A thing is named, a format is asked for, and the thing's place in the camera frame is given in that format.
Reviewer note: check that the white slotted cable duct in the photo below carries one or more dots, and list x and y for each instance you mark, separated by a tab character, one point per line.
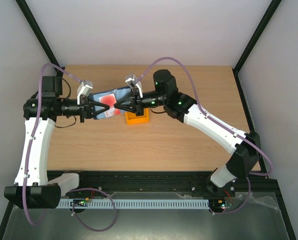
123	204

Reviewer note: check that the black right frame post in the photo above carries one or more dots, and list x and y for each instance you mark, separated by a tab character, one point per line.
270	11

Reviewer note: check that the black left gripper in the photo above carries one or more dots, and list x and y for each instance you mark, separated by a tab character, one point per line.
85	109

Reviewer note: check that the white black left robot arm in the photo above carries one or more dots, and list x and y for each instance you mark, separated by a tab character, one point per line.
31	188

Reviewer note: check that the red white credit card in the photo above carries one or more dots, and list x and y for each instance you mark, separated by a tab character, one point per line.
109	100

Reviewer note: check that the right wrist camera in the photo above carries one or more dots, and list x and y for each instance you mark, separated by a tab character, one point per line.
131	81

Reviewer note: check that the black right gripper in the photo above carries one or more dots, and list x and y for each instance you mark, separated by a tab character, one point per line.
138	102

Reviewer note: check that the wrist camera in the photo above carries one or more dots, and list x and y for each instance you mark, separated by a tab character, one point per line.
131	81
84	89

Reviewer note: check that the yellow plastic bin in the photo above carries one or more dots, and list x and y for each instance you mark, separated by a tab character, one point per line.
132	118

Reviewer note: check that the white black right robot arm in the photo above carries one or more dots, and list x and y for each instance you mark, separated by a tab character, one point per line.
241	145

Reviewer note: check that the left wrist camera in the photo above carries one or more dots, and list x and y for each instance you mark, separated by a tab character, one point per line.
84	89

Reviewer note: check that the blue card holder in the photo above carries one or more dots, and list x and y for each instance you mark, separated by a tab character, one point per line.
119	93

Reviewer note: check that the black left frame post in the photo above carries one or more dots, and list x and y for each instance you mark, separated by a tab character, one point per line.
27	13

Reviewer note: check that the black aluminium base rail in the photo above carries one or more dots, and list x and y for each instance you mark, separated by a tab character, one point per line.
153	181

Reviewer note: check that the black frame post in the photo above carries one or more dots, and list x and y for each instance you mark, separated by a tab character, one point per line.
27	13
270	11

